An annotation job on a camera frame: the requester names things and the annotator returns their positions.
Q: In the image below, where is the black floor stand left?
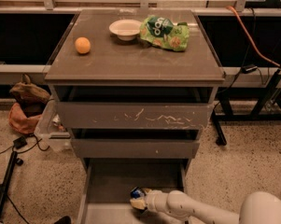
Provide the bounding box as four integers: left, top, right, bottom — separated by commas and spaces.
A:
0, 151, 18, 218

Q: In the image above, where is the orange cable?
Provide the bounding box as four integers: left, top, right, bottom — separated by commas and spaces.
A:
226, 6, 281, 68

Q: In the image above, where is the black table stand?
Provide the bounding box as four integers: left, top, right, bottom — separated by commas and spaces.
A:
210, 56, 281, 147

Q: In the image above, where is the green chip bag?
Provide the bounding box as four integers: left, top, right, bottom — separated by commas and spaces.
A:
140, 16, 190, 52

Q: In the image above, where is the grey top drawer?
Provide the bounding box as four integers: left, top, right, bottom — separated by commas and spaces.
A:
57, 102, 213, 130

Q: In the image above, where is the grey drawer cabinet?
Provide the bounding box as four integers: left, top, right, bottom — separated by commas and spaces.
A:
44, 8, 226, 173

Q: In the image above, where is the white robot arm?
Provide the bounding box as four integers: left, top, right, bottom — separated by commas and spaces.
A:
130, 188, 281, 224

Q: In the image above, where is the grey drawer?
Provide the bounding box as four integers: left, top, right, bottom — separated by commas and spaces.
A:
77, 159, 190, 224
71, 139, 199, 159
57, 102, 213, 130

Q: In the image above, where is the blue pepsi can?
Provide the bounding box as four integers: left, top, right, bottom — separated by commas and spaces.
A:
130, 187, 146, 199

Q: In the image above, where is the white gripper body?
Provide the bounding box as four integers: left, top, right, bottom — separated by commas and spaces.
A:
145, 190, 168, 214

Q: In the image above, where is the orange fruit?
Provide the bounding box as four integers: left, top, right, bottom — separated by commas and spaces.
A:
75, 37, 91, 54

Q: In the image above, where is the black power adapter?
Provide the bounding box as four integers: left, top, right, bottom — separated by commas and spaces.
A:
13, 136, 27, 149

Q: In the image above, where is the brown and orange cloth bag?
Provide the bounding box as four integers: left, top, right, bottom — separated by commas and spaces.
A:
8, 74, 50, 134

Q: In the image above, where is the clear plastic bin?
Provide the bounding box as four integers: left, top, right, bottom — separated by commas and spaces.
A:
35, 100, 72, 152

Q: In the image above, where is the grey middle drawer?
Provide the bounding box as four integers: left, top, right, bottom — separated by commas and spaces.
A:
71, 139, 199, 159

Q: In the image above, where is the grey bottom drawer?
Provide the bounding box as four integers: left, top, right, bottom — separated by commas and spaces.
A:
77, 159, 190, 224

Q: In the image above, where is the white bowl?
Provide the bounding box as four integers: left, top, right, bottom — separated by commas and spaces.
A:
109, 20, 142, 41

